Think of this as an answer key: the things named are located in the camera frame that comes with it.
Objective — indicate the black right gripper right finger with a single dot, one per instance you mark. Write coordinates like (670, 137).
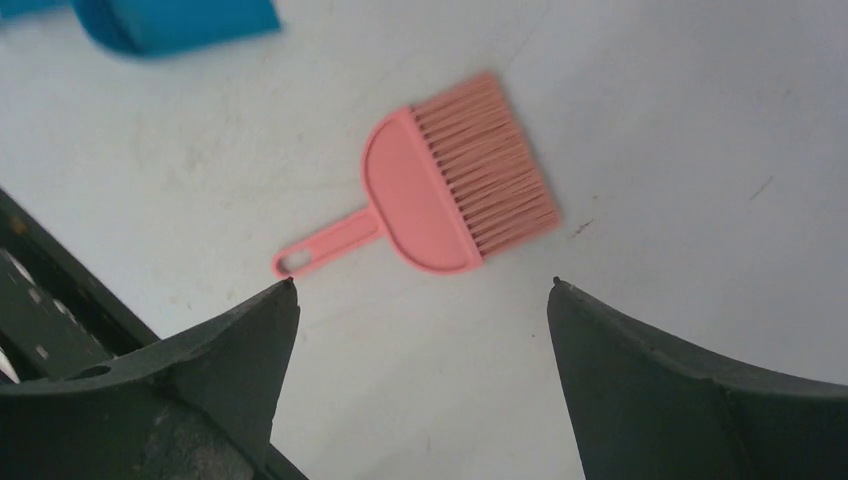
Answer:
(645, 404)

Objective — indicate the pink hand brush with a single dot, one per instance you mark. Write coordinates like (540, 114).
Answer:
(450, 182)

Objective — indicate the blue plastic dustpan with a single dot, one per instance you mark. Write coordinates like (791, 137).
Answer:
(156, 28)

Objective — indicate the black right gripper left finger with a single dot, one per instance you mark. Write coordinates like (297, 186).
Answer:
(197, 405)

